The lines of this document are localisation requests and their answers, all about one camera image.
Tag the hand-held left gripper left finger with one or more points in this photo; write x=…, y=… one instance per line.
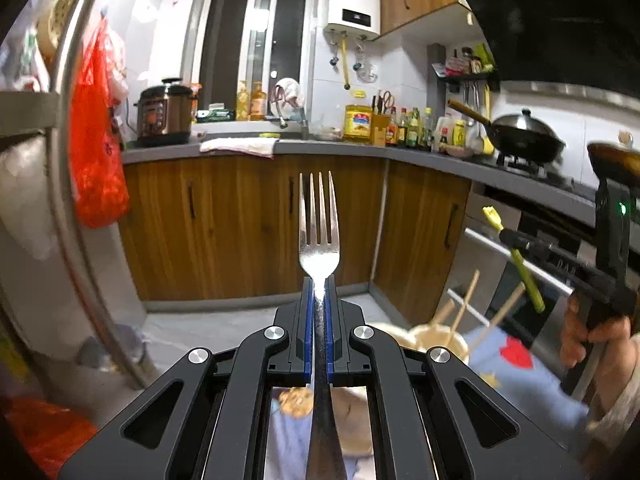
x=308, y=320

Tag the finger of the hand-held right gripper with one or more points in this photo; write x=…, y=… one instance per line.
x=565, y=270
x=540, y=244

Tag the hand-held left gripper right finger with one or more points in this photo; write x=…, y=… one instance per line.
x=328, y=320

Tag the yellow plastic chopstick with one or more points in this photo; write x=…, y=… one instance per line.
x=525, y=270

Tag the silver fork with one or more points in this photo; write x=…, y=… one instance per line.
x=319, y=255

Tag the thick wooden chopstick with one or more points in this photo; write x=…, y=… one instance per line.
x=500, y=315

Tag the thin pale bamboo chopstick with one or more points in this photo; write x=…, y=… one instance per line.
x=465, y=305
x=442, y=315

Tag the cream floral ceramic utensil holder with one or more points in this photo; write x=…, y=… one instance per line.
x=435, y=340

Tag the person's right forearm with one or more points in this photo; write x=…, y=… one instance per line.
x=620, y=395

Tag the person's right hand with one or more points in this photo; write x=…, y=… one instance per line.
x=595, y=345

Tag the built-in steel oven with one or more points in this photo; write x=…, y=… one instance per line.
x=500, y=270

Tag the gas stove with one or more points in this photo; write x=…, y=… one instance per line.
x=530, y=170

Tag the brown frying pan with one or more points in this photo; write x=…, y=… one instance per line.
x=615, y=160

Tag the black wok with lid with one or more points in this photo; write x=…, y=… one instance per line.
x=525, y=137

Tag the blue cartoon printed cloth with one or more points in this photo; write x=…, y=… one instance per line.
x=525, y=385

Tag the wooden kitchen cabinets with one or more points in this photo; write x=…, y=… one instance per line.
x=225, y=230

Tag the row of sauce bottles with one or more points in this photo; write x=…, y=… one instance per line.
x=415, y=132

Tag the white towel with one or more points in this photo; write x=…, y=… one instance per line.
x=240, y=146

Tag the wooden knife block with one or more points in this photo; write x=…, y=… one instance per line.
x=381, y=132

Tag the yellow cooking oil jug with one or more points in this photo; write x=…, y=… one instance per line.
x=357, y=127

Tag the metal faucet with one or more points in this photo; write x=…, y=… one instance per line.
x=282, y=117

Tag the orange oil bottle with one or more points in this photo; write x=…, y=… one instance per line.
x=258, y=105

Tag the black range hood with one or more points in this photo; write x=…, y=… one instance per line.
x=560, y=20

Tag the yellow oil bottle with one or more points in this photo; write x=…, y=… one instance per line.
x=242, y=105

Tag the green box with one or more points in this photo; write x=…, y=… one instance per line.
x=215, y=114

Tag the crumpled white rag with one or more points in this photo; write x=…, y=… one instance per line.
x=291, y=91

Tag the brown electric pressure cooker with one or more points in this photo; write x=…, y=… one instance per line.
x=162, y=115

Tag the hanging red plastic bag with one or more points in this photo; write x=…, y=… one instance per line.
x=97, y=160

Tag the kitchen window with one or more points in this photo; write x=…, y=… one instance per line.
x=250, y=35

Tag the crumpled red plastic bag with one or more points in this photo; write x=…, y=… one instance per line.
x=40, y=435

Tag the white plastic bag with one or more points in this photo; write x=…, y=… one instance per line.
x=30, y=195

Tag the metal shelf rack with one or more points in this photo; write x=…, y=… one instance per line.
x=25, y=110

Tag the yellow plastic colander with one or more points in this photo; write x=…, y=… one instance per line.
x=57, y=20

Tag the wall spice rack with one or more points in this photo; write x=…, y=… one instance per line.
x=465, y=72

